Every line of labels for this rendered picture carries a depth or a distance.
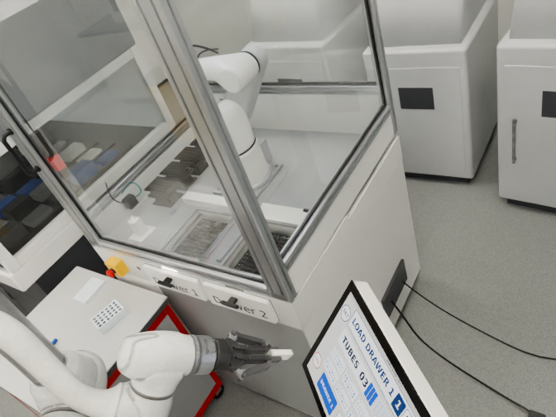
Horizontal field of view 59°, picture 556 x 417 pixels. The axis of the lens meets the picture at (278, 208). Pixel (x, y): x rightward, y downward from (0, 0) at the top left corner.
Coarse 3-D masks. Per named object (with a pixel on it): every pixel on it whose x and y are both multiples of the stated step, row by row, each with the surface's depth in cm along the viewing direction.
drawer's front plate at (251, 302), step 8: (208, 288) 172; (216, 288) 170; (224, 288) 168; (208, 296) 177; (216, 296) 174; (224, 296) 170; (232, 296) 167; (240, 296) 164; (248, 296) 162; (256, 296) 161; (240, 304) 168; (248, 304) 165; (256, 304) 162; (264, 304) 159; (240, 312) 173; (256, 312) 166; (264, 312) 163; (272, 312) 161; (272, 320) 164
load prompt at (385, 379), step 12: (348, 324) 117; (360, 324) 113; (360, 336) 112; (360, 348) 111; (372, 348) 107; (372, 360) 107; (384, 360) 103; (372, 372) 106; (384, 372) 103; (384, 384) 102; (396, 384) 99; (384, 396) 101; (396, 396) 98; (396, 408) 98; (408, 408) 95
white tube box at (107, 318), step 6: (114, 300) 201; (108, 306) 199; (114, 306) 198; (120, 306) 197; (102, 312) 198; (108, 312) 196; (114, 312) 195; (120, 312) 195; (126, 312) 197; (96, 318) 196; (102, 318) 195; (108, 318) 194; (114, 318) 194; (120, 318) 196; (96, 324) 193; (102, 324) 192; (108, 324) 193; (114, 324) 195; (102, 330) 192
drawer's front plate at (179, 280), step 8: (152, 272) 189; (160, 272) 185; (168, 272) 183; (152, 280) 196; (176, 280) 183; (184, 280) 179; (192, 280) 176; (168, 288) 192; (184, 288) 184; (192, 288) 180; (200, 288) 177; (192, 296) 186; (200, 296) 181
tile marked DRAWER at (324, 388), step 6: (324, 372) 122; (324, 378) 122; (318, 384) 124; (324, 384) 122; (324, 390) 121; (330, 390) 119; (324, 396) 121; (330, 396) 118; (324, 402) 120; (330, 402) 118; (336, 402) 116; (330, 408) 118; (330, 414) 117
